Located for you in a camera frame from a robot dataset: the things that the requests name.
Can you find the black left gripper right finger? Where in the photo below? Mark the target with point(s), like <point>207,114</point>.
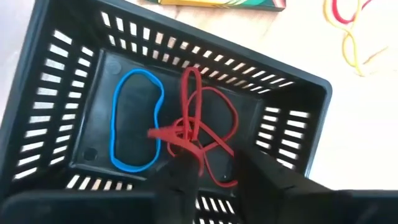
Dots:
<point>261,186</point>

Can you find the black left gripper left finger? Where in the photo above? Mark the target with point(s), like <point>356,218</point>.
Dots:
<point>177,186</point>

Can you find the small red rubber band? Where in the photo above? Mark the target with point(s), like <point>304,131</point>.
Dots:
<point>161,134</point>

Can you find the blue rubber band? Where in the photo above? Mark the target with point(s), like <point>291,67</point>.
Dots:
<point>112,130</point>

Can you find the yellow rubber band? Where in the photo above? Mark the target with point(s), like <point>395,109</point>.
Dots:
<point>344,46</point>

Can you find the black plastic basket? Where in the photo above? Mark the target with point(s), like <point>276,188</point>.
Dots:
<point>133,124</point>

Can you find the crayon box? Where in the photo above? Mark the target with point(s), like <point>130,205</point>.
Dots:
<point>217,3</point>

